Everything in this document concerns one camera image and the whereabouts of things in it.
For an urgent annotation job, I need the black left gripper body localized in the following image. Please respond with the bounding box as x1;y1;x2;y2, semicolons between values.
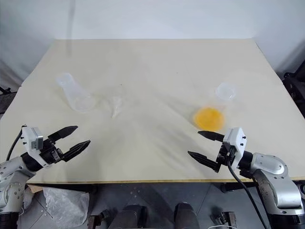
39;137;66;166

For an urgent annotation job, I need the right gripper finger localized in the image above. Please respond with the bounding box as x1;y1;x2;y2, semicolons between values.
187;150;222;173
197;130;226;143

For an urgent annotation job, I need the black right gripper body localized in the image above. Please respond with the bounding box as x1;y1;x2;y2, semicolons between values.
215;141;236;167

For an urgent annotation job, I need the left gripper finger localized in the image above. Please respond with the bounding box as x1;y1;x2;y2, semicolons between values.
47;125;79;144
61;140;92;163

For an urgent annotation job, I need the large clear conical flask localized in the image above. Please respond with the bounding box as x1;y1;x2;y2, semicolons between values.
192;82;238;132

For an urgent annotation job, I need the small clear conical flask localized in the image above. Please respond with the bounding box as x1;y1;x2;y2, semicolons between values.
54;73;96;114

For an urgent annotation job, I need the black table leg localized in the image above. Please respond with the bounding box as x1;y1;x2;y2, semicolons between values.
221;182;237;194

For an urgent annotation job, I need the brown cardboard piece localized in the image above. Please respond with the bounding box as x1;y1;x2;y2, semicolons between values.
27;183;45;194

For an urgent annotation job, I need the crumpled clear plastic bag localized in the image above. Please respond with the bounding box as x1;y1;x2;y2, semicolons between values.
42;187;90;229

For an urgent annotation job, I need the dark rounded foot shape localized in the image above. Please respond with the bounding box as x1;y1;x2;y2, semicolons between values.
175;202;195;229

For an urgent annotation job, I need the rusty metal stand foot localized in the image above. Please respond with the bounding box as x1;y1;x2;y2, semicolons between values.
89;209;120;229
211;209;237;229

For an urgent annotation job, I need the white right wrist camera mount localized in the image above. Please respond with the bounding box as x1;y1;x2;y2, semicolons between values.
223;127;247;170

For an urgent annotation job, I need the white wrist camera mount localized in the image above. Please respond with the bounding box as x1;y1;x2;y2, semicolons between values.
20;125;52;169
223;127;247;170

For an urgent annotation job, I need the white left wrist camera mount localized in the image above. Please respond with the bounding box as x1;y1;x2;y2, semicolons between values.
20;125;52;169

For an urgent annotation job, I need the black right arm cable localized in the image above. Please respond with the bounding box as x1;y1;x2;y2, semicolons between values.
226;149;268;229

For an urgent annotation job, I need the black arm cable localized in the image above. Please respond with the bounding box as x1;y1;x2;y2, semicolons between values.
5;124;27;161
226;149;268;229

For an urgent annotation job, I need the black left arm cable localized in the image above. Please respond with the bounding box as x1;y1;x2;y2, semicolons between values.
5;124;27;161

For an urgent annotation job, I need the black metal frame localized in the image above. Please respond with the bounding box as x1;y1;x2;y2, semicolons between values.
0;84;21;115

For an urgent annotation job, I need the black equipment with cables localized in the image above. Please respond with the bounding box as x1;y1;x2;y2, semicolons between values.
282;61;305;105

